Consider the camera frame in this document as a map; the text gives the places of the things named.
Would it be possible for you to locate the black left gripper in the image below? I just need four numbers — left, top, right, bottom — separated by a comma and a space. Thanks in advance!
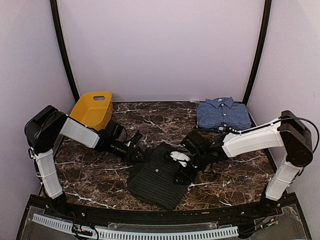
108, 139, 149, 165

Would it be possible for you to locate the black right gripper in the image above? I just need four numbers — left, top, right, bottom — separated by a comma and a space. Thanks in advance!
173, 150, 209, 185

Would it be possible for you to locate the black pinstriped long sleeve shirt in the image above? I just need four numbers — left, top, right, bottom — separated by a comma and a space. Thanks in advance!
126, 142, 188, 211

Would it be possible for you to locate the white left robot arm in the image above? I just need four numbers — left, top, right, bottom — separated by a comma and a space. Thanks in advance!
24, 105, 148, 218

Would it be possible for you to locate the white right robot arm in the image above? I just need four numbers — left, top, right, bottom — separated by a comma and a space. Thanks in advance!
169, 110, 320, 217

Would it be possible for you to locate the yellow plastic basket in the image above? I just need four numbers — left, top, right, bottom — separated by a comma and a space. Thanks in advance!
69, 91, 113, 131

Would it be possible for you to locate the blue checked folded shirt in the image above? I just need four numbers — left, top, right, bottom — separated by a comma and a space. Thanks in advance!
196, 97, 252, 131

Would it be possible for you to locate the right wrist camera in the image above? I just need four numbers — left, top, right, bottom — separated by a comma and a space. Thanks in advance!
163, 129, 211, 168

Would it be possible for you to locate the white slotted cable duct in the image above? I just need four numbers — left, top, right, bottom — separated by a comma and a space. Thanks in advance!
32, 213, 239, 240

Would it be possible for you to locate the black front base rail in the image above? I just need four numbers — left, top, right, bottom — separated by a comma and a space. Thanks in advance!
16, 193, 311, 240

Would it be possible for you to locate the black enclosure frame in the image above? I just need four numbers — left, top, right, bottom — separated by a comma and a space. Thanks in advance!
50, 0, 272, 103

